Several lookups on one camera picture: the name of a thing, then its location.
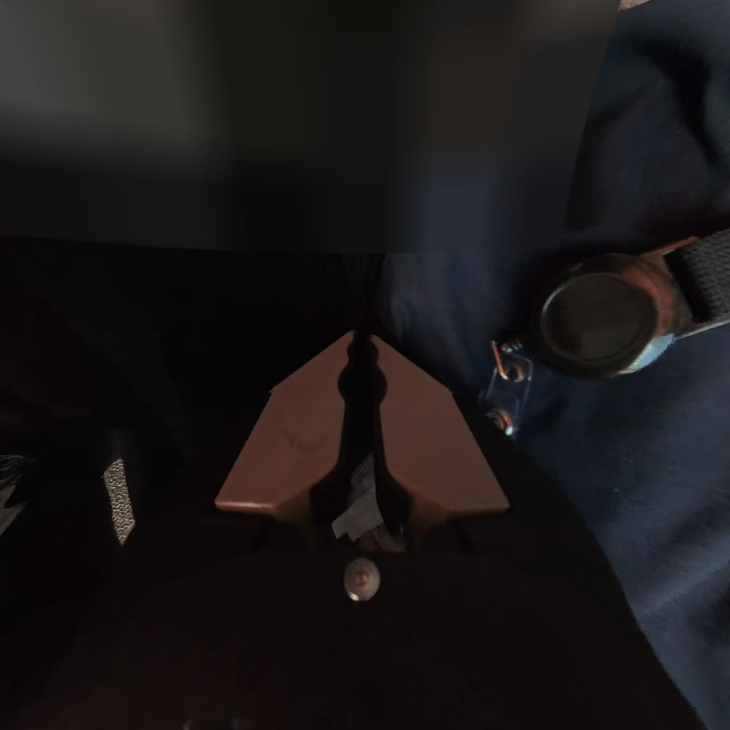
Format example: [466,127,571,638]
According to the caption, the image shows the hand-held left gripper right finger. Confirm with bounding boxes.
[368,333,511,538]

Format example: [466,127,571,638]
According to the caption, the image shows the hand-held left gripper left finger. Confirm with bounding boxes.
[214,330,359,522]

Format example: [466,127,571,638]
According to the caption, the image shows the navy sweatshirt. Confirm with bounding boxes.
[373,0,730,730]

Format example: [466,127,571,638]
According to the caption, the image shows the round black badge reel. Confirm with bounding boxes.
[538,254,694,381]

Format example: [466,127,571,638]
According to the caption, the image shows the clear badge strap clip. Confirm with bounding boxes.
[479,335,537,438]

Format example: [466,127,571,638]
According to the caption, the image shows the black lanyard strap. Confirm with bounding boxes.
[663,230,730,338]

